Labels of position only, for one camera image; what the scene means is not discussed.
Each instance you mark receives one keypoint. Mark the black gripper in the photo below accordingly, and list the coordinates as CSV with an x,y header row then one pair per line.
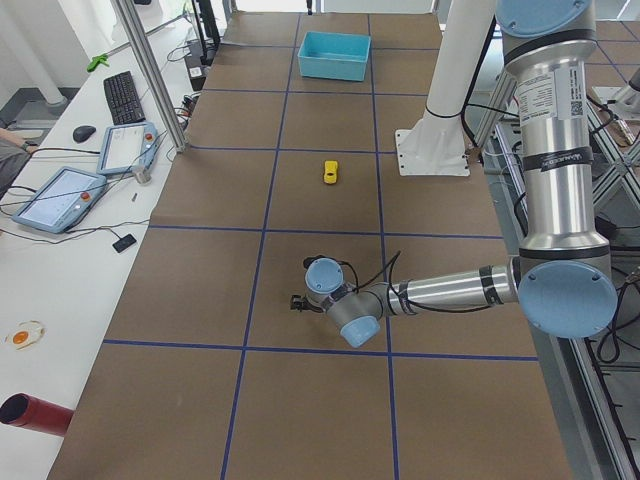
x,y
298,303

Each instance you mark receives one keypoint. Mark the black computer mouse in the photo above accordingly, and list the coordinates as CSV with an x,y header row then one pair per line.
x,y
82,133

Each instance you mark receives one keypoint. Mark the fried egg toy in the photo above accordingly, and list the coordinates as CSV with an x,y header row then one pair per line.
x,y
25,335

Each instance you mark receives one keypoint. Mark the teach pendant tablet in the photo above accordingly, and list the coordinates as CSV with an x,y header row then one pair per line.
x,y
62,201
126,146

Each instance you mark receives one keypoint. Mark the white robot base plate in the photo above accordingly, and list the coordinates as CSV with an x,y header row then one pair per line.
x,y
427,153

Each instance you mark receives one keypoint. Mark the lower teach pendant tablet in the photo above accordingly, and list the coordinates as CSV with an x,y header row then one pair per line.
x,y
62,201

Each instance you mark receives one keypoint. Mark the green plastic toy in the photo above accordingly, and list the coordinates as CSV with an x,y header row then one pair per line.
x,y
98,61

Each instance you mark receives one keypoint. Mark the grey aluminium frame post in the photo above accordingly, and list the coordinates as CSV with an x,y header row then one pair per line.
x,y
145,58

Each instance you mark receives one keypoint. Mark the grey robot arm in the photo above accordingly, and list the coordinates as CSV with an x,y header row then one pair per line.
x,y
561,276

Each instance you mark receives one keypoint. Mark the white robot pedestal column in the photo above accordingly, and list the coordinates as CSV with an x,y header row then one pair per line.
x,y
467,25

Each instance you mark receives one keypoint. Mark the upper teach pendant tablet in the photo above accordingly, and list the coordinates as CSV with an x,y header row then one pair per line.
x,y
126,146

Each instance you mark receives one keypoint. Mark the black keyboard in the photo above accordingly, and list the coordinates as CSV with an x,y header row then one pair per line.
x,y
122,99

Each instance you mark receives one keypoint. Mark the yellow beetle toy car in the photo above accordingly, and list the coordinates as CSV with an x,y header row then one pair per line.
x,y
330,172

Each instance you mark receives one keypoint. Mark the red cylinder tube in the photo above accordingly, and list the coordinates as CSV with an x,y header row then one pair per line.
x,y
32,413

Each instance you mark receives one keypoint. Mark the black small device on desk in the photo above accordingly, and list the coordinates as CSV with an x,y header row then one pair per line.
x,y
123,243

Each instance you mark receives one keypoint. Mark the light blue plastic bin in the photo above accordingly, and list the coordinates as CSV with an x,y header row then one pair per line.
x,y
334,56

